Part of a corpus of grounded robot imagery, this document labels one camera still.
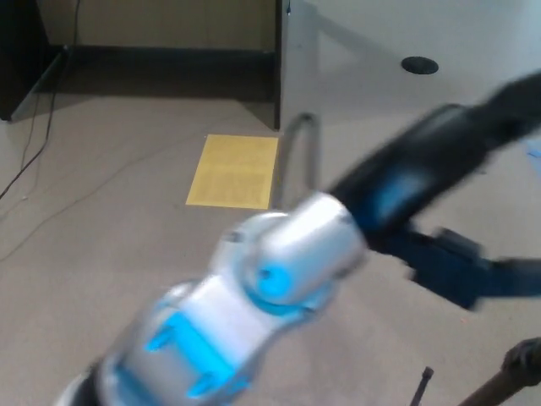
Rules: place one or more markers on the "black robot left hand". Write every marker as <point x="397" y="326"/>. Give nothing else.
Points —
<point x="414" y="169"/>

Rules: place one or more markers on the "black tripod with phone holder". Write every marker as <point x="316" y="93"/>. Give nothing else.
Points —
<point x="503" y="380"/>

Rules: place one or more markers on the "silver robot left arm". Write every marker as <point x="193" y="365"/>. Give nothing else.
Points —
<point x="236" y="304"/>

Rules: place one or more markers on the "black round floor disc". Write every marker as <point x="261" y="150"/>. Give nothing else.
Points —
<point x="419" y="65"/>

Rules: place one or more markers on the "blue plastic scrap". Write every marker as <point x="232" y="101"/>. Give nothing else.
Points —
<point x="534" y="150"/>

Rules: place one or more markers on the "dark wooden desk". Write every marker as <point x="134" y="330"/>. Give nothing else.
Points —
<point x="277" y="84"/>

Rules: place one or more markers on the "yellow paper sheet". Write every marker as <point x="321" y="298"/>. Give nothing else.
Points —
<point x="234" y="169"/>

